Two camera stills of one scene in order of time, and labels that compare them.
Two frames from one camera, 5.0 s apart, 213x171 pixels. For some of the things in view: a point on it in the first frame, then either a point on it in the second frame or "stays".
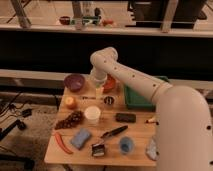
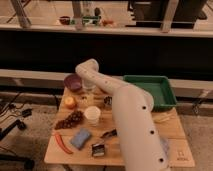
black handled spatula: [114, 131] stays
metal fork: [95, 98] stays
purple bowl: [74, 82] stays
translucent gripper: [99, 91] -> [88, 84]
